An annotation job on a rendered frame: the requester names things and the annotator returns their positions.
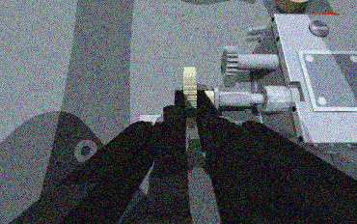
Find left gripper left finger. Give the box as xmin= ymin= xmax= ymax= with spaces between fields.
xmin=9 ymin=90 xmax=192 ymax=224

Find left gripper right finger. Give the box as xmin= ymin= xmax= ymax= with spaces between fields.
xmin=196 ymin=90 xmax=357 ymax=224

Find grey flat washer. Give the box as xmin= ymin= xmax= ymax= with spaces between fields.
xmin=74 ymin=139 xmax=98 ymax=162

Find red screwdriver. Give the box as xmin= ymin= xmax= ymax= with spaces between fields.
xmin=248 ymin=13 xmax=337 ymax=32

